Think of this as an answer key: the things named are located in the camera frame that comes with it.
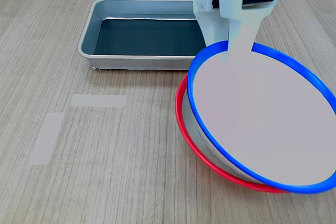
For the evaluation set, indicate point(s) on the blue-rimmed round white plate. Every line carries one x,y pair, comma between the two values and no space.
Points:
262,124

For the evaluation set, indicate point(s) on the black tray mat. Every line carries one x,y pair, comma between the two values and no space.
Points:
149,37

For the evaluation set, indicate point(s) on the red-rimmed round white plate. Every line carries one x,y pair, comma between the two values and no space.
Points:
183,127

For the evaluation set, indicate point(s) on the clear tape strip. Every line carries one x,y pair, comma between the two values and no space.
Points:
46,140

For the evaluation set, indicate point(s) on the steel rectangular tray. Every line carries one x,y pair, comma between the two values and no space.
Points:
89,35

